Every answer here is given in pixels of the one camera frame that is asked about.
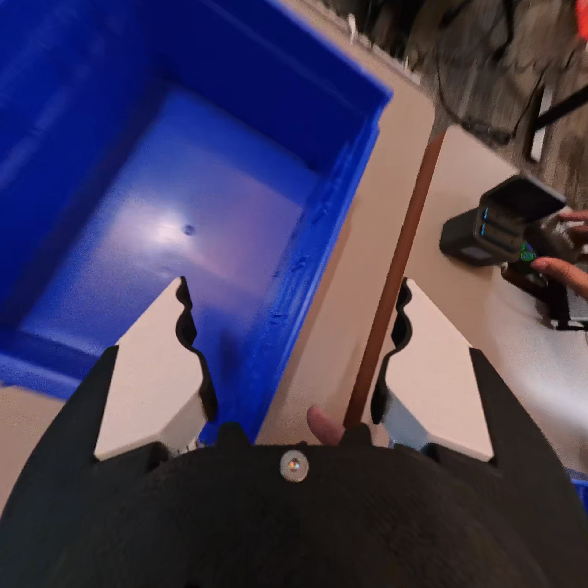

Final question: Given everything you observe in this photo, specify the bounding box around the black charging case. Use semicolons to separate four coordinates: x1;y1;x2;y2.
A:
439;176;568;268

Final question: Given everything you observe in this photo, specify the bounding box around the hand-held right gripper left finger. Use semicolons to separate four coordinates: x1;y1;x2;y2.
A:
93;276;219;461

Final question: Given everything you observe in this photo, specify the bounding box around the black floor cable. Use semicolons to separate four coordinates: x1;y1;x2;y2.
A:
435;46;516;149

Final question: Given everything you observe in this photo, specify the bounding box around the person's right hand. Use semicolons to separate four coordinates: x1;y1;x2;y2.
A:
306;403;346;446

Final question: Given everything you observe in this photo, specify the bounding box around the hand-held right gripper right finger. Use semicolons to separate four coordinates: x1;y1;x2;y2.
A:
370;277;496;462

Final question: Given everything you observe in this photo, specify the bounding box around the black handheld device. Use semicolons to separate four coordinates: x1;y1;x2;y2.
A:
501;220;588;331

